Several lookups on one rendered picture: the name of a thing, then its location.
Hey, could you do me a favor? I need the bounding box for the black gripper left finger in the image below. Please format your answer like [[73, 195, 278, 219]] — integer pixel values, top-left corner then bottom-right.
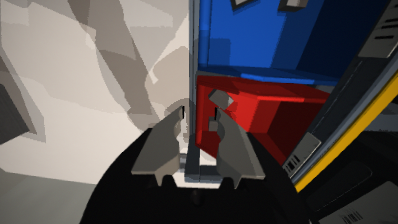
[[79, 105, 185, 224]]

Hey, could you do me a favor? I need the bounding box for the yellow flat bar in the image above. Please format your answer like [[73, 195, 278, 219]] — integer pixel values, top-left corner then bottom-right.
[[294, 69, 398, 192]]

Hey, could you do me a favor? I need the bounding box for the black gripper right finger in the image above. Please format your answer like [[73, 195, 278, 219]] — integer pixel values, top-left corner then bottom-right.
[[215, 107, 310, 224]]

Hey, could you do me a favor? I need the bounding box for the red bin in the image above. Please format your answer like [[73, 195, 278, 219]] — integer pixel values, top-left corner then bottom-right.
[[195, 75, 330, 165]]

